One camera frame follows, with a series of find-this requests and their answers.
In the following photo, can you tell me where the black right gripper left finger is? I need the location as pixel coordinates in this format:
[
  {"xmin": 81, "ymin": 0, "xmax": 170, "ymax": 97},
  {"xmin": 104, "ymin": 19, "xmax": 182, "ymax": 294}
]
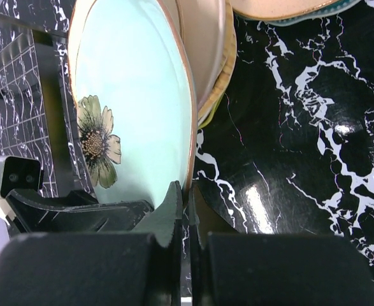
[{"xmin": 0, "ymin": 182, "xmax": 182, "ymax": 305}]

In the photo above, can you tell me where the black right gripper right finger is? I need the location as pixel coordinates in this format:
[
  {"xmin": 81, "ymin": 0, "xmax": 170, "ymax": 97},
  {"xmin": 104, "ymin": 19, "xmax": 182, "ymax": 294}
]
[{"xmin": 188, "ymin": 186, "xmax": 374, "ymax": 305}]

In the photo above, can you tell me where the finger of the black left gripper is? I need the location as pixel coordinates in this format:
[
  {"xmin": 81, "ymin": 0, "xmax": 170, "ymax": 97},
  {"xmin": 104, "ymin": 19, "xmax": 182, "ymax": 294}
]
[{"xmin": 6, "ymin": 189, "xmax": 154, "ymax": 233}]

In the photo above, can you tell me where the mint green flower plate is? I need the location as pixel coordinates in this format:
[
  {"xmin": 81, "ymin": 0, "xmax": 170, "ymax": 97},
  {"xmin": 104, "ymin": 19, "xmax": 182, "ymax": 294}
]
[{"xmin": 68, "ymin": 1, "xmax": 197, "ymax": 207}]

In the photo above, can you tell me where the peach bird plate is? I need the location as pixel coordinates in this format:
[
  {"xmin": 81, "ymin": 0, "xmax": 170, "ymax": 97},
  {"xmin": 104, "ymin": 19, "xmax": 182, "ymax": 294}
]
[{"xmin": 231, "ymin": 0, "xmax": 337, "ymax": 21}]

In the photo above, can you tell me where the stainless steel dish rack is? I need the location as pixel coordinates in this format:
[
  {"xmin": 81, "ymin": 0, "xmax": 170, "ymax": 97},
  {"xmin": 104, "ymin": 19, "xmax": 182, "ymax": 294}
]
[{"xmin": 0, "ymin": 13, "xmax": 75, "ymax": 197}]

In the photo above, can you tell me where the black marble pattern mat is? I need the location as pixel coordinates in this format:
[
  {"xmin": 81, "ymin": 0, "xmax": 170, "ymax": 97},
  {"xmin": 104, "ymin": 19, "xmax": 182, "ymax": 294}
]
[{"xmin": 0, "ymin": 0, "xmax": 374, "ymax": 293}]

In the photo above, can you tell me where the yellow green plate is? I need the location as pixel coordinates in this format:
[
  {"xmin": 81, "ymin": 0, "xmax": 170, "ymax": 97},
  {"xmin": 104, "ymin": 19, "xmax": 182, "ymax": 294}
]
[{"xmin": 198, "ymin": 94, "xmax": 224, "ymax": 129}]

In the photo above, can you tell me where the wooden plate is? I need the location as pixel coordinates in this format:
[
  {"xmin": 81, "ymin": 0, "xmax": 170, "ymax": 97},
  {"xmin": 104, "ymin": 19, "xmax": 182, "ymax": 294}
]
[{"xmin": 198, "ymin": 1, "xmax": 237, "ymax": 124}]

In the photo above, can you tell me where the cream and pink plate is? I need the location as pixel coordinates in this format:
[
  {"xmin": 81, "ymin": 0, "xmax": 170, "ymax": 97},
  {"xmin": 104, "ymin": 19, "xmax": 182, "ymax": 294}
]
[{"xmin": 176, "ymin": 0, "xmax": 226, "ymax": 109}]

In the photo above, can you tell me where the teal scalloped plate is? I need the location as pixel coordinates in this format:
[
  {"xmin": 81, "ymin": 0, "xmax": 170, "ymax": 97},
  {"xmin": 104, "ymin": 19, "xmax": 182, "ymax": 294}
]
[{"xmin": 256, "ymin": 0, "xmax": 363, "ymax": 27}]

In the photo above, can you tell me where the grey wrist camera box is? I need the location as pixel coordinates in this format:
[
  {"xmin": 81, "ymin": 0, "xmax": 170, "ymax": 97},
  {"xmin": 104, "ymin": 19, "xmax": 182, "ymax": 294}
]
[{"xmin": 0, "ymin": 156, "xmax": 43, "ymax": 198}]

